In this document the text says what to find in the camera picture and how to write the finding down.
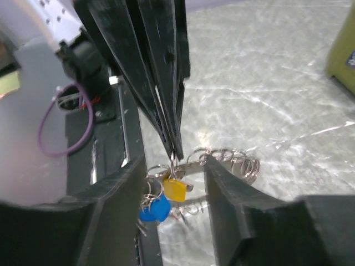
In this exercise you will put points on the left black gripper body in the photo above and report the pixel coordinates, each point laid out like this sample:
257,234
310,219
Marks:
183,65

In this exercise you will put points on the olive green plastic bin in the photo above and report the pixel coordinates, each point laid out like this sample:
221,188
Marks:
340,59

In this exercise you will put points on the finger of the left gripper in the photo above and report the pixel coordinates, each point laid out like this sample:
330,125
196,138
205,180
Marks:
114,22
160,27

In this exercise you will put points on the blue key tag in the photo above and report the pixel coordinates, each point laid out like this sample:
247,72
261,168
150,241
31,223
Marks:
158,211

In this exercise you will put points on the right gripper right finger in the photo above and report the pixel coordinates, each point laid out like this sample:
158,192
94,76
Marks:
250,227

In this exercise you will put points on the brass key with yellow tag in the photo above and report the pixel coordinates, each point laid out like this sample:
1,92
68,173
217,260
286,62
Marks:
176,190

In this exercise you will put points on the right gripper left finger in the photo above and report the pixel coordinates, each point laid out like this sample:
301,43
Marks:
93,227

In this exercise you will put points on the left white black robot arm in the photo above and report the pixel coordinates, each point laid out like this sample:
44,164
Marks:
143,41

